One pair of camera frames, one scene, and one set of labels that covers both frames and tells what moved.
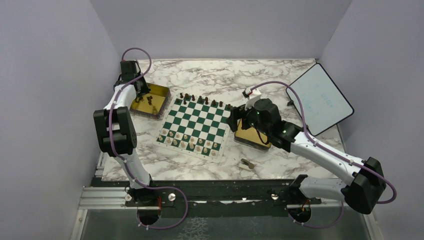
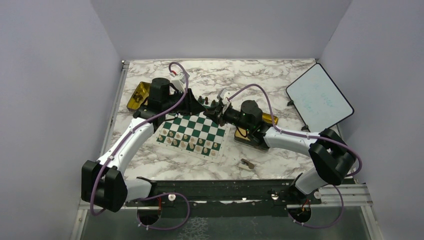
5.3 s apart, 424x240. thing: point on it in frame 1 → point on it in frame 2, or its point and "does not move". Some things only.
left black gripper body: [144, 87] → [185, 107]
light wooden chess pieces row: [183, 140] does not move
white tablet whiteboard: [324, 105] does not move
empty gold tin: [252, 137] does not move
